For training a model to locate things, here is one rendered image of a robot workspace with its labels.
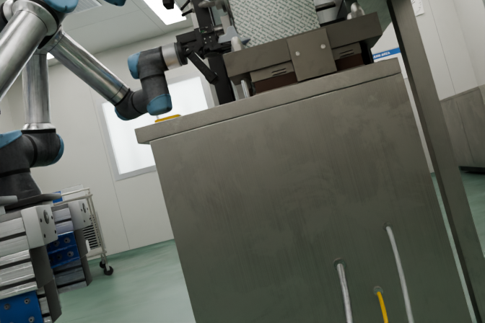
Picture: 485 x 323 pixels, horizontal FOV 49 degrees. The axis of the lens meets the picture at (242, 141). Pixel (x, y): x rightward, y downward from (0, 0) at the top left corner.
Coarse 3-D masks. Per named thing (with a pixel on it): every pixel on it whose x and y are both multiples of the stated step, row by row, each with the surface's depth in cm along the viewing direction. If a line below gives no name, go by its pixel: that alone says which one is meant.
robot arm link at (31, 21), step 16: (16, 0) 131; (32, 0) 129; (48, 0) 129; (64, 0) 133; (16, 16) 128; (32, 16) 128; (48, 16) 130; (64, 16) 136; (16, 32) 125; (32, 32) 127; (48, 32) 134; (0, 48) 122; (16, 48) 123; (32, 48) 128; (0, 64) 120; (16, 64) 123; (0, 80) 119; (0, 96) 120; (0, 112) 119
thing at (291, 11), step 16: (256, 0) 154; (272, 0) 154; (288, 0) 153; (304, 0) 153; (240, 16) 155; (256, 16) 154; (272, 16) 154; (288, 16) 153; (304, 16) 153; (240, 32) 154; (256, 32) 154; (272, 32) 154; (288, 32) 153
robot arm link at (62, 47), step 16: (64, 32) 150; (48, 48) 148; (64, 48) 149; (80, 48) 152; (64, 64) 152; (80, 64) 152; (96, 64) 154; (96, 80) 155; (112, 80) 157; (112, 96) 158; (128, 96) 160; (128, 112) 162
